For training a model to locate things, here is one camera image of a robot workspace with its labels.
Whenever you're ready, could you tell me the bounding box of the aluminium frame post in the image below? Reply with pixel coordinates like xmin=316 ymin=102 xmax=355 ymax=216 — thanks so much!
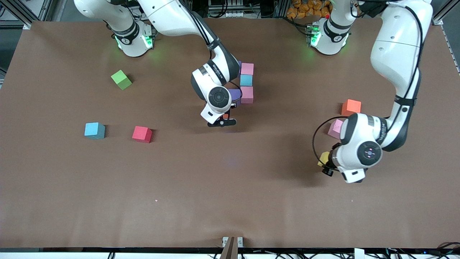
xmin=275 ymin=0 xmax=288 ymax=19

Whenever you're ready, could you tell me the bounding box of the green foam cube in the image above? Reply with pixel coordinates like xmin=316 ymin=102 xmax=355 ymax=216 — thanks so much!
xmin=111 ymin=70 xmax=133 ymax=90

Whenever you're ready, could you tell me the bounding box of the yellow foam cube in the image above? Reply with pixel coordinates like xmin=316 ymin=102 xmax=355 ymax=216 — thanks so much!
xmin=317 ymin=151 xmax=332 ymax=168

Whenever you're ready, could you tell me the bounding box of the red foam cube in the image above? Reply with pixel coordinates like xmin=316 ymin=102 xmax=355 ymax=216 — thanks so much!
xmin=132 ymin=126 xmax=153 ymax=144

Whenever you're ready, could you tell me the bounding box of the aluminium frame profile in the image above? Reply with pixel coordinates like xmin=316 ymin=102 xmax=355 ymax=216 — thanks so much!
xmin=0 ymin=0 xmax=54 ymax=29
xmin=431 ymin=0 xmax=460 ymax=26

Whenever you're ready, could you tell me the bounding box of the bag of orange fruits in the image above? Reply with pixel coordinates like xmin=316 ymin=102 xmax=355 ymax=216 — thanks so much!
xmin=286 ymin=0 xmax=331 ymax=19

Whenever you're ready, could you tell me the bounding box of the brown table cover sheet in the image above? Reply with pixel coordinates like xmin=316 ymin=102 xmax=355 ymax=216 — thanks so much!
xmin=0 ymin=18 xmax=460 ymax=249

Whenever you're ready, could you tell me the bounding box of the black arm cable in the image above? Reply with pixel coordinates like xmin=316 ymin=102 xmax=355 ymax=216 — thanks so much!
xmin=181 ymin=0 xmax=243 ymax=99
xmin=312 ymin=0 xmax=424 ymax=172

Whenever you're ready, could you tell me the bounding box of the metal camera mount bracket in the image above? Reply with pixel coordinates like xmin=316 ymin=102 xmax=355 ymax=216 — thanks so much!
xmin=220 ymin=236 xmax=243 ymax=259

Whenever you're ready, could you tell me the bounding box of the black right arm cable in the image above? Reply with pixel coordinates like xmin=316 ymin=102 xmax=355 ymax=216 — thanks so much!
xmin=181 ymin=0 xmax=243 ymax=99

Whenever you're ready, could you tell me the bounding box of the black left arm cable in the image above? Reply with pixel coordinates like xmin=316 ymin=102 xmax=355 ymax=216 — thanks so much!
xmin=312 ymin=0 xmax=424 ymax=172

